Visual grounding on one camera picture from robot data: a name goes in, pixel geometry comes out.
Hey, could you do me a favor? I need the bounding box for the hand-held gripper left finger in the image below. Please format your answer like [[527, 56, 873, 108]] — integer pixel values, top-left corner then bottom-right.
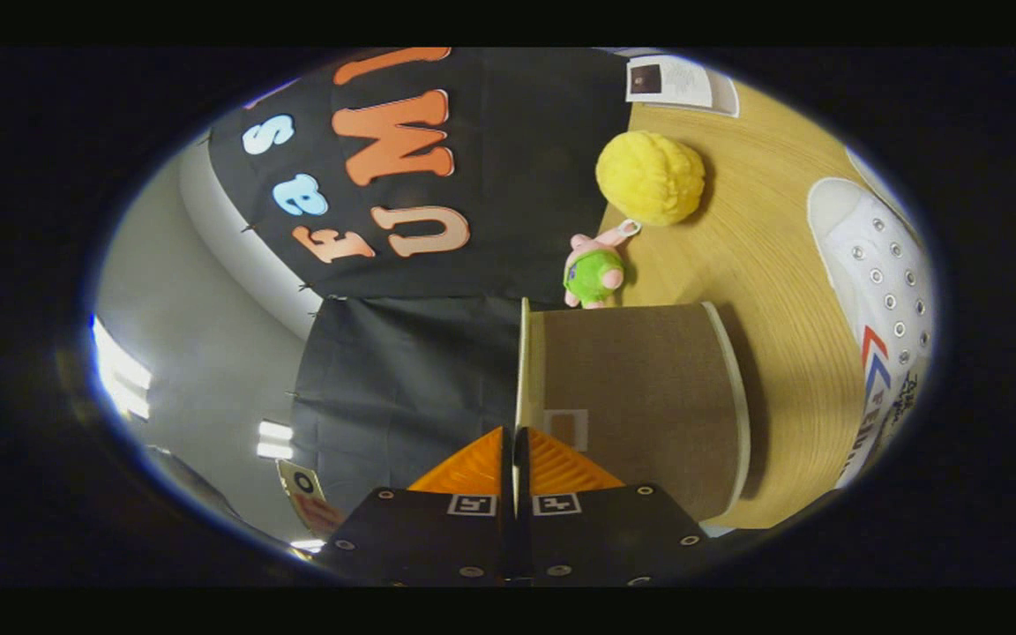
[[321, 427, 516, 587]]

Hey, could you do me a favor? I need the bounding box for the white book with dark photo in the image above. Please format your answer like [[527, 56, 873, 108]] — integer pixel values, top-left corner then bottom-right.
[[625, 55, 740, 118]]

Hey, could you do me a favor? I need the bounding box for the printed card with circle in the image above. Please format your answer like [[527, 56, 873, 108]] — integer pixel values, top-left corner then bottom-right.
[[277, 459, 343, 536]]

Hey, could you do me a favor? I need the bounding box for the pink and green plush toy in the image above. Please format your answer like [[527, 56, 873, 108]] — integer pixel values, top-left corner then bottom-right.
[[563, 219, 643, 310]]

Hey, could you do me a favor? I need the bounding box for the ceiling light panel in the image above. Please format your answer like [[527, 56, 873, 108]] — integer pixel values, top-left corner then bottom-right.
[[89, 316, 153, 422], [257, 421, 295, 460]]

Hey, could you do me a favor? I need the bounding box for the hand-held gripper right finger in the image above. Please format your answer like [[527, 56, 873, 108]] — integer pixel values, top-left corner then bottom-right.
[[515, 427, 712, 587]]

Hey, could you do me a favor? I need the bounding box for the beige fabric storage box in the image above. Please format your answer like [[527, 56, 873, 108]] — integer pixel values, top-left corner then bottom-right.
[[515, 298, 751, 523]]

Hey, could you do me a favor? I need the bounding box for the yellow plush bun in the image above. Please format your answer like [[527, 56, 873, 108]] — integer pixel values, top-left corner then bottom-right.
[[595, 131, 706, 228]]

